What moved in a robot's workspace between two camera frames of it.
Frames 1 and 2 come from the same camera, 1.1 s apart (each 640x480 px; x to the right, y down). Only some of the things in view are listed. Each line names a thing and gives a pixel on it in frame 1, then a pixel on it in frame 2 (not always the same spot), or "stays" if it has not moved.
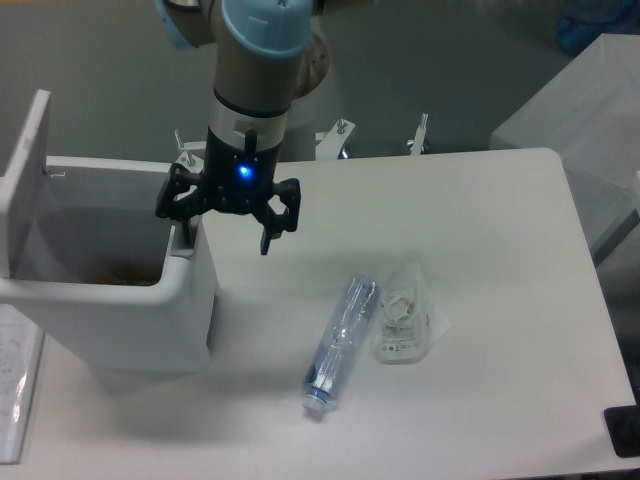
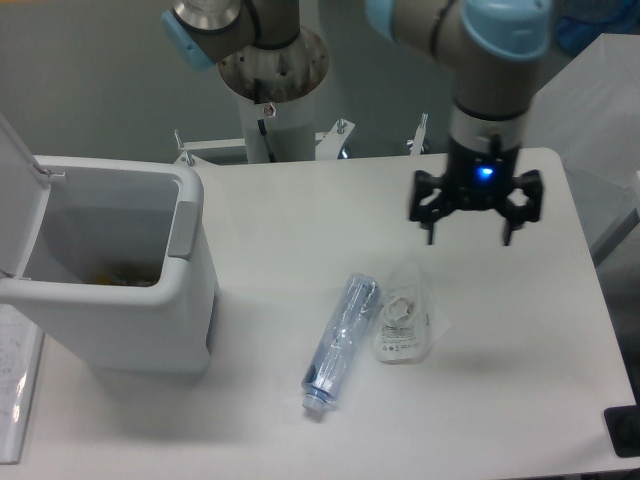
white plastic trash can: x=85 y=245 stays
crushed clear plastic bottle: x=355 y=309 stays
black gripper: x=234 y=180 to x=477 y=181
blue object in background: x=584 y=21 stays
